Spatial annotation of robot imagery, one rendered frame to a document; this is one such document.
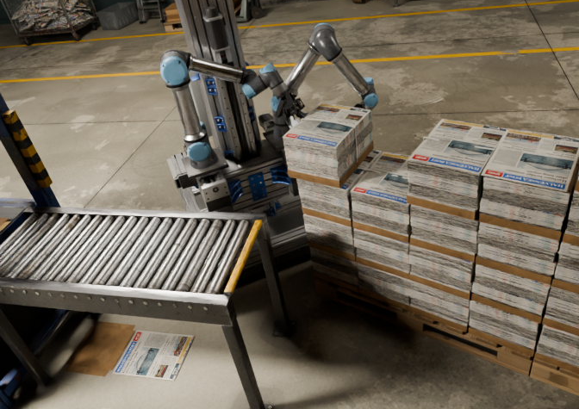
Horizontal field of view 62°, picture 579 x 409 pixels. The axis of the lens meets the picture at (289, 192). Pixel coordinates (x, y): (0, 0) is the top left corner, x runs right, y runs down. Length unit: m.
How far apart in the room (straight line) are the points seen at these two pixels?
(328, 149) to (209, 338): 1.31
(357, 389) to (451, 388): 0.43
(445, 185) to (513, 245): 0.35
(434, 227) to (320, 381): 0.96
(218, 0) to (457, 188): 1.47
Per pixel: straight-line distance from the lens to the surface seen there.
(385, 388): 2.51
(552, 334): 2.36
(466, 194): 1.99
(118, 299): 2.09
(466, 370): 2.59
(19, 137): 2.85
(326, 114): 2.40
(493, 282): 2.25
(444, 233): 2.15
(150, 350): 2.91
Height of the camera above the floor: 2.13
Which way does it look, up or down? 35 degrees down
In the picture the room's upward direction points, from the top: 10 degrees counter-clockwise
